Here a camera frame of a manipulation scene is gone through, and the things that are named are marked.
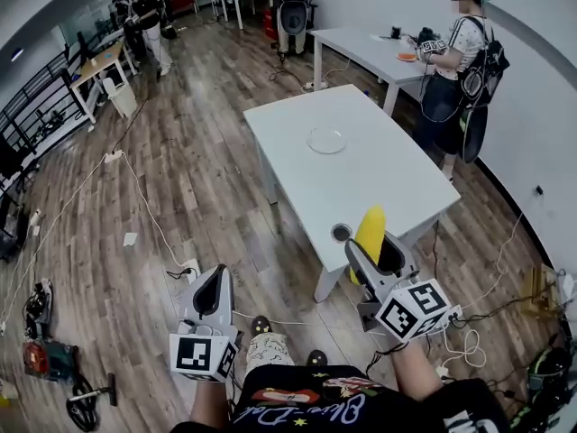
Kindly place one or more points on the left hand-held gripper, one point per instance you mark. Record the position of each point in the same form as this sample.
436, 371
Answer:
203, 354

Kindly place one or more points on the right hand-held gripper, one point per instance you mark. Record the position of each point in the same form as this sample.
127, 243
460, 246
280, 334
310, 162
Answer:
410, 309

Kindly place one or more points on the yellow and white object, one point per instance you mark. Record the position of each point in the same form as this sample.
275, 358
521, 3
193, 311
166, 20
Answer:
372, 228

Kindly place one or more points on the clear glass plate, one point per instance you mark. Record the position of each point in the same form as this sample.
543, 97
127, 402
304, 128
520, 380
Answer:
327, 140

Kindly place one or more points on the person's left forearm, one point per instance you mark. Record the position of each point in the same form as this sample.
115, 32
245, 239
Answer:
209, 404

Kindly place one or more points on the person's right forearm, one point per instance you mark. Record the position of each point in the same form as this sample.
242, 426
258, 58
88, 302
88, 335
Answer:
417, 372

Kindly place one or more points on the orange object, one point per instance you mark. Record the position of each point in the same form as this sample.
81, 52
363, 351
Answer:
406, 57

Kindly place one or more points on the white power strip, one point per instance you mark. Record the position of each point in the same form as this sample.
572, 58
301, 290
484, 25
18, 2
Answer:
113, 156
308, 85
191, 266

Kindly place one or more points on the black star-print shoe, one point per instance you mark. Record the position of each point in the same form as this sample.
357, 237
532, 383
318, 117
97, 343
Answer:
317, 358
261, 325

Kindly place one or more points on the person's patterned cream shorts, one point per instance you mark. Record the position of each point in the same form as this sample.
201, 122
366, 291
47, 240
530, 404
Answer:
270, 352

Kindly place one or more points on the white paper sheet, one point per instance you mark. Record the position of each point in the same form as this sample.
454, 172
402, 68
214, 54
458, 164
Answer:
130, 239

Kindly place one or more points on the person's black printed t-shirt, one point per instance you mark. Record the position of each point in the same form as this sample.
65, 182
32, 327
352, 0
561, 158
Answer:
315, 404

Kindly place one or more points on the wooden crate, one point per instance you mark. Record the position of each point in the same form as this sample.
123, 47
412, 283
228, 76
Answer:
536, 291

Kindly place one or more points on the black grey power tool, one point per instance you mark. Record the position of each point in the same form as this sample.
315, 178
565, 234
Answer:
38, 307

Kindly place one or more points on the black green gear pile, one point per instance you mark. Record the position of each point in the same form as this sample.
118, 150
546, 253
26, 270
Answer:
547, 377

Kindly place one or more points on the white trash bin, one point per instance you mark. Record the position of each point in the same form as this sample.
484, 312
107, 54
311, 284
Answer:
121, 99

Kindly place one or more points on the black cup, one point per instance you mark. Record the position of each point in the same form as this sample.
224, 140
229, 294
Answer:
396, 33

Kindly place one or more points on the light wooden desk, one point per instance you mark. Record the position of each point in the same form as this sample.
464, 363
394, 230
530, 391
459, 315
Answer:
101, 63

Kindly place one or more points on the red fire extinguisher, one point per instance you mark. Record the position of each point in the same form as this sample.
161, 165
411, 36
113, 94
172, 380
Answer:
270, 25

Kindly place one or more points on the black metal railing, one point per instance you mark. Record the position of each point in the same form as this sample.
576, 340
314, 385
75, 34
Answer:
45, 77

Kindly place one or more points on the red sofa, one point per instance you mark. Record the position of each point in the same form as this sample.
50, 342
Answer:
182, 5

